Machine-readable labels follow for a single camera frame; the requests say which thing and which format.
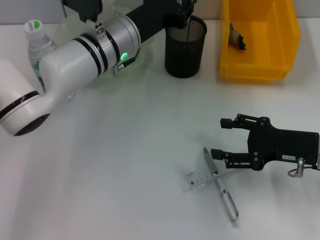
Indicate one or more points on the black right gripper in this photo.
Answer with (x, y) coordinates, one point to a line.
(282, 147)

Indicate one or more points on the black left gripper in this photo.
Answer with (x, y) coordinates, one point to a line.
(155, 17)

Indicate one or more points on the clear plastic ruler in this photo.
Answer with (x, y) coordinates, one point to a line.
(197, 180)

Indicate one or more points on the green plastic wrapper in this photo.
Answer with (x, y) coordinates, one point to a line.
(236, 37)

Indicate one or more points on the clear bottle with green label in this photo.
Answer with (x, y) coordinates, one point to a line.
(37, 40)

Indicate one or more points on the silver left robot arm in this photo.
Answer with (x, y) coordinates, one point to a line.
(70, 60)

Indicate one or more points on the black mesh pen holder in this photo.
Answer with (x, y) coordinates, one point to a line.
(185, 55)

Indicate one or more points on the silver white pen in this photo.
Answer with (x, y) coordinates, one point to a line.
(228, 200)

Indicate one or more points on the translucent green fruit plate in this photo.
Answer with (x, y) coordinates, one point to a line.
(65, 30)

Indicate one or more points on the yellow plastic bin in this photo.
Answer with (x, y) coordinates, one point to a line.
(270, 42)

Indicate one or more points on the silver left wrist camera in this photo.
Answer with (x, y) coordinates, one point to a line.
(85, 7)

